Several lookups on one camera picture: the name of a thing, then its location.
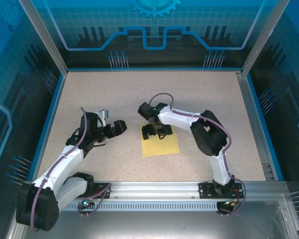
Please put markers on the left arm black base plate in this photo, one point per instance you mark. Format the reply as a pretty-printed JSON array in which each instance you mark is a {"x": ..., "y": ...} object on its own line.
[{"x": 102, "y": 189}]

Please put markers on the aluminium side rail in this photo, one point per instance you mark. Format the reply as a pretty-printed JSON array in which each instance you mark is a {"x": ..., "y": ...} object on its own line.
[{"x": 253, "y": 124}]

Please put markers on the grey metal tray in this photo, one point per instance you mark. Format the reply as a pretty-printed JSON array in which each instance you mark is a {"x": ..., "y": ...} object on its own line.
[{"x": 164, "y": 224}]

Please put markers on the left aluminium frame post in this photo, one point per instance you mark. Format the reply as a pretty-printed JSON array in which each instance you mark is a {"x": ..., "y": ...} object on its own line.
[{"x": 44, "y": 37}]

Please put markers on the right aluminium frame post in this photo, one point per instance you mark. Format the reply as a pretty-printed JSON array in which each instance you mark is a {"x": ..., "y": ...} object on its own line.
[{"x": 264, "y": 37}]

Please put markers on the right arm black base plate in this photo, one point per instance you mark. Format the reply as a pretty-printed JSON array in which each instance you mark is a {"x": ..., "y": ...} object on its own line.
[{"x": 205, "y": 190}]

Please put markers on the blue printed gear panel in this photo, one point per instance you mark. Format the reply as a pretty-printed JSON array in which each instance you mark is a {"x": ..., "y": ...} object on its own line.
[{"x": 89, "y": 20}]

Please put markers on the blue printed side panel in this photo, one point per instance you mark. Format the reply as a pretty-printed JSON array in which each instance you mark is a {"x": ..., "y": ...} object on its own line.
[
  {"x": 10, "y": 99},
  {"x": 289, "y": 99}
]

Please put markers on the long aluminium mounting rail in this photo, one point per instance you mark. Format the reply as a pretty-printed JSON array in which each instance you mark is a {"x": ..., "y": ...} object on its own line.
[{"x": 154, "y": 189}]

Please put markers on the yellow square paper sheet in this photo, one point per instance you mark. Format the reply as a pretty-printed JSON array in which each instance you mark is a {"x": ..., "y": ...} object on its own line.
[{"x": 162, "y": 147}]

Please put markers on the aluminium frame post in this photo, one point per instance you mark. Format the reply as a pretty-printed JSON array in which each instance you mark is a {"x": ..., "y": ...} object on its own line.
[
  {"x": 44, "y": 37},
  {"x": 264, "y": 37}
]

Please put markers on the blue table edge strip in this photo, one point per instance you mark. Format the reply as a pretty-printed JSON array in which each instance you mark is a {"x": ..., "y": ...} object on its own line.
[
  {"x": 263, "y": 124},
  {"x": 48, "y": 124}
]

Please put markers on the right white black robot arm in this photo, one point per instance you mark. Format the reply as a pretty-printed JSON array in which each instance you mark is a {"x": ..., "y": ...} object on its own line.
[{"x": 174, "y": 122}]

